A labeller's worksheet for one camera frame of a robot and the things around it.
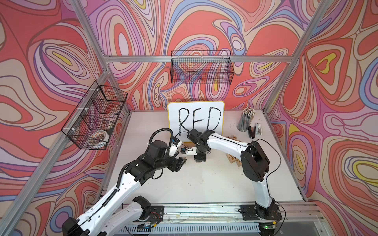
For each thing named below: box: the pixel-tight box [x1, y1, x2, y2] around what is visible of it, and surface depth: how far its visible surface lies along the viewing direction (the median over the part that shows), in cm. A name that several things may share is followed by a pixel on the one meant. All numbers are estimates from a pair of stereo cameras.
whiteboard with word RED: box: [167, 100, 225, 143], surface depth 90 cm
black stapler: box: [248, 125, 256, 140], surface depth 107 cm
